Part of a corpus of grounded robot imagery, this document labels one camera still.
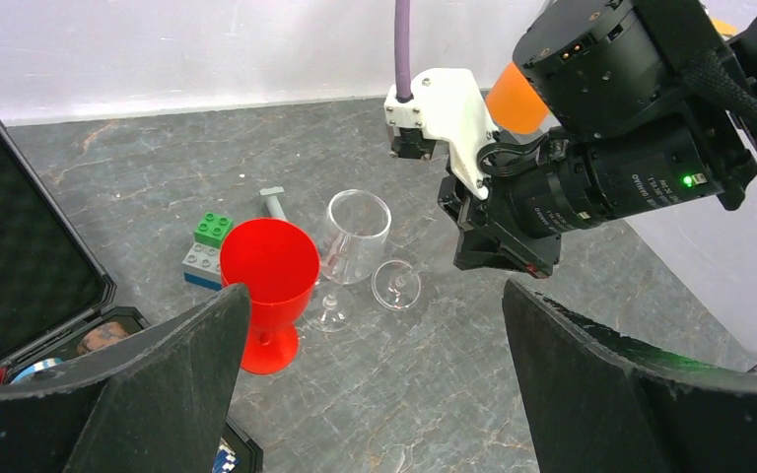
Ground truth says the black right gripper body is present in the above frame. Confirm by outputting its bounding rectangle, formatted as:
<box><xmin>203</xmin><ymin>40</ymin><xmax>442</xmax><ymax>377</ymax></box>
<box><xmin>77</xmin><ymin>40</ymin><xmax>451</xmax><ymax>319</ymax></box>
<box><xmin>439</xmin><ymin>123</ymin><xmax>757</xmax><ymax>279</ymax></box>

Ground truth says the grey toy brick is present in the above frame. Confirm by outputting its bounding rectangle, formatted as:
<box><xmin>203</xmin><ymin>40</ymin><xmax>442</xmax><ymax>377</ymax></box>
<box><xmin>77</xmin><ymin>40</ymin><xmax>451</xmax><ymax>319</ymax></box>
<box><xmin>181</xmin><ymin>242</ymin><xmax>222</xmax><ymax>285</ymax></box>

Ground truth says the green toy brick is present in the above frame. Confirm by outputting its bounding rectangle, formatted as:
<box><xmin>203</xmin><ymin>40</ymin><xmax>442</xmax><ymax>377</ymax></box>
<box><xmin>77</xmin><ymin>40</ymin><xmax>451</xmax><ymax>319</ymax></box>
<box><xmin>193</xmin><ymin>212</ymin><xmax>234</xmax><ymax>248</ymax></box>

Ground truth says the black poker chip case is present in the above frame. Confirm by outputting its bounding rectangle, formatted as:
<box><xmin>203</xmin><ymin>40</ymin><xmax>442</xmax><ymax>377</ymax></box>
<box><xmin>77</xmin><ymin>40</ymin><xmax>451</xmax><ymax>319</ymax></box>
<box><xmin>0</xmin><ymin>120</ymin><xmax>263</xmax><ymax>472</ymax></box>

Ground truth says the clear wine glass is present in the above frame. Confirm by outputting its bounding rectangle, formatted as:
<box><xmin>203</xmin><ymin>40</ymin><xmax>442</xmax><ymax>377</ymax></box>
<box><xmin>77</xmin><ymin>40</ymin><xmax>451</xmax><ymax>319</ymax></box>
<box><xmin>305</xmin><ymin>189</ymin><xmax>392</xmax><ymax>333</ymax></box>
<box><xmin>371</xmin><ymin>259</ymin><xmax>422</xmax><ymax>311</ymax></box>

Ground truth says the yellow plastic wine glass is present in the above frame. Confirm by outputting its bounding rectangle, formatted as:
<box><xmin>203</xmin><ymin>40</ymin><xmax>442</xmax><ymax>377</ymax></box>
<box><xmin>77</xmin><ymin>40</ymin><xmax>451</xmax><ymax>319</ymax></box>
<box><xmin>711</xmin><ymin>18</ymin><xmax>739</xmax><ymax>38</ymax></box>

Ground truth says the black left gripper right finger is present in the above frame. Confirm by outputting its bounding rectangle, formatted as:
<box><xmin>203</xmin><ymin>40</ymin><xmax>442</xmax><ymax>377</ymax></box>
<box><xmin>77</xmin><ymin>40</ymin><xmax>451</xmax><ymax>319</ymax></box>
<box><xmin>502</xmin><ymin>280</ymin><xmax>757</xmax><ymax>472</ymax></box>

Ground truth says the orange poker chip row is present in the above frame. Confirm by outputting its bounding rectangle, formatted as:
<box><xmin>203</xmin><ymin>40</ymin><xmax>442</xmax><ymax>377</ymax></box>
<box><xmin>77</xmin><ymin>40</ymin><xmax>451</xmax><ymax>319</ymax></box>
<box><xmin>76</xmin><ymin>321</ymin><xmax>130</xmax><ymax>356</ymax></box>

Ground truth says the orange plastic wine glass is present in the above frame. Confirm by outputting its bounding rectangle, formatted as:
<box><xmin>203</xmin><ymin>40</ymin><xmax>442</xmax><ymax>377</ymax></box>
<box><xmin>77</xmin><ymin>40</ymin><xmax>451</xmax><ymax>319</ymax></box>
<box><xmin>485</xmin><ymin>62</ymin><xmax>549</xmax><ymax>135</ymax></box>

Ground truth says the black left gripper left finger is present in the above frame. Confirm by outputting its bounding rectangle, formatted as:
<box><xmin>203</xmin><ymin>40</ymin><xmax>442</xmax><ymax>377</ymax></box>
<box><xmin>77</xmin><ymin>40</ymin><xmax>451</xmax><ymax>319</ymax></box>
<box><xmin>0</xmin><ymin>285</ymin><xmax>251</xmax><ymax>472</ymax></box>

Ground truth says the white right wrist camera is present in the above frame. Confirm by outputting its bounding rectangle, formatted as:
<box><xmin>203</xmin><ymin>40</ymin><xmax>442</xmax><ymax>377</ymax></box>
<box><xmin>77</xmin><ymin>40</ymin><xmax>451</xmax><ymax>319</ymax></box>
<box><xmin>383</xmin><ymin>68</ymin><xmax>497</xmax><ymax>201</ymax></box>

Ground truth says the blue poker chip row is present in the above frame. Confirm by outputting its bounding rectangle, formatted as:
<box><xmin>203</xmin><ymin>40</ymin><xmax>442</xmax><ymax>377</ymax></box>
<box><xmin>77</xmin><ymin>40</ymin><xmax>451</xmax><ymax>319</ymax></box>
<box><xmin>10</xmin><ymin>358</ymin><xmax>63</xmax><ymax>384</ymax></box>

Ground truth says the red plastic wine glass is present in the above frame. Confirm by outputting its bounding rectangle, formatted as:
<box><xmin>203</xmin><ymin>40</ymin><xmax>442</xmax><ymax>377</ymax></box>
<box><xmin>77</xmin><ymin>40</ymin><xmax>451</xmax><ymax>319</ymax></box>
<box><xmin>220</xmin><ymin>218</ymin><xmax>320</xmax><ymax>375</ymax></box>

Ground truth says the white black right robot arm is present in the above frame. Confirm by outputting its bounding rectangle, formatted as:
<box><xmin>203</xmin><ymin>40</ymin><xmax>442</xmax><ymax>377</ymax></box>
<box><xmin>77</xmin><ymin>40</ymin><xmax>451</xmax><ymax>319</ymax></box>
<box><xmin>439</xmin><ymin>1</ymin><xmax>757</xmax><ymax>279</ymax></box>

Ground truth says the grey toy column piece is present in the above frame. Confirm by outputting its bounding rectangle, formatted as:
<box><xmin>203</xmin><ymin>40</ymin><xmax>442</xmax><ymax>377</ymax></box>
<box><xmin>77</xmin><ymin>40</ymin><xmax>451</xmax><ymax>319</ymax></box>
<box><xmin>259</xmin><ymin>186</ymin><xmax>288</xmax><ymax>221</ymax></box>

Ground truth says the blue toy brick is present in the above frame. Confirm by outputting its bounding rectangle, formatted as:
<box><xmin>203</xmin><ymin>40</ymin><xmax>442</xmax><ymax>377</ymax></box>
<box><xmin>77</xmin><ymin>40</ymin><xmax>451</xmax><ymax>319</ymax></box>
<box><xmin>183</xmin><ymin>272</ymin><xmax>223</xmax><ymax>291</ymax></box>

